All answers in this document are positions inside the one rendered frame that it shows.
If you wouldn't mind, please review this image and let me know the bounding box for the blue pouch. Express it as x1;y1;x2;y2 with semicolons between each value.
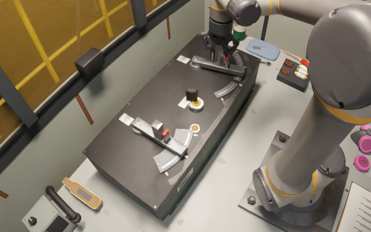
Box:
246;38;281;62

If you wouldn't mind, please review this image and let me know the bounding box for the grey steel base plate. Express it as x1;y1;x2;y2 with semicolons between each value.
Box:
238;130;350;232

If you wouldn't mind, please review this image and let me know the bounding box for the grey control lever handle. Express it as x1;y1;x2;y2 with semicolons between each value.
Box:
190;51;247;78
131;117;189;159

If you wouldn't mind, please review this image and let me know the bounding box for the brown clipboard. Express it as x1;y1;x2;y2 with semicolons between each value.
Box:
334;181;371;232

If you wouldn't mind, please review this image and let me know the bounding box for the red handled screwdriver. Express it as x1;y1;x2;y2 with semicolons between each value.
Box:
283;50;310;67

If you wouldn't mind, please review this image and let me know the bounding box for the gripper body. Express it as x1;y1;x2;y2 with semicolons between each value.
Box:
208;18;234;43

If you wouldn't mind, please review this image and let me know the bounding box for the grey respirator with pink filters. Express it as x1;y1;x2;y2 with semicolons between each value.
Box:
350;124;371;156

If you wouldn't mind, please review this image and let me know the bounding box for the grey box with black handle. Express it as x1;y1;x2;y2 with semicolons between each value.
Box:
21;185;83;232

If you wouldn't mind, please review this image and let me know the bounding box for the white checklist paper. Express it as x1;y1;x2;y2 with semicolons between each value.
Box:
338;183;371;232

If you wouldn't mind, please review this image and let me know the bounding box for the dark grey control console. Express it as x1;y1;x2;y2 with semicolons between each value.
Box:
83;32;262;222

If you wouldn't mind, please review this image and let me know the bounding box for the pink round filter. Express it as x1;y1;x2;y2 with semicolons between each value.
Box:
353;154;371;173

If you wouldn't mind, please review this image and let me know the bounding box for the grey name plate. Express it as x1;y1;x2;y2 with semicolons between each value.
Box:
176;167;194;193

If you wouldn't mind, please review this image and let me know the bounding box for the dark metal post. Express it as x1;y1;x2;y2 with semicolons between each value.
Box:
260;15;270;42

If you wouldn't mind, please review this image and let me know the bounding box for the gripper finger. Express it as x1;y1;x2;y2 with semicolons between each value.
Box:
222;37;241;64
203;33;218;61

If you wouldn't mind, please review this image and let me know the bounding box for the grey notched quadrant plate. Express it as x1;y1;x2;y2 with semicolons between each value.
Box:
213;51;254;99
153;128;194;173

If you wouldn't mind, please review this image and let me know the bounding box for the black wall box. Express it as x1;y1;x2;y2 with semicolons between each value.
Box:
74;47;106;78

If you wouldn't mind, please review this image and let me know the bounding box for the green and white can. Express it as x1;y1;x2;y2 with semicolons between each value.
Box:
232;21;249;42

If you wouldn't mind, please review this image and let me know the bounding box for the silver key switch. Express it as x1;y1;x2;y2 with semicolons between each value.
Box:
188;99;205;113

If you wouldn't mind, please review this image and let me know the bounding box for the black parts tray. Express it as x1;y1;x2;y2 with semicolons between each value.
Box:
276;58;310;93

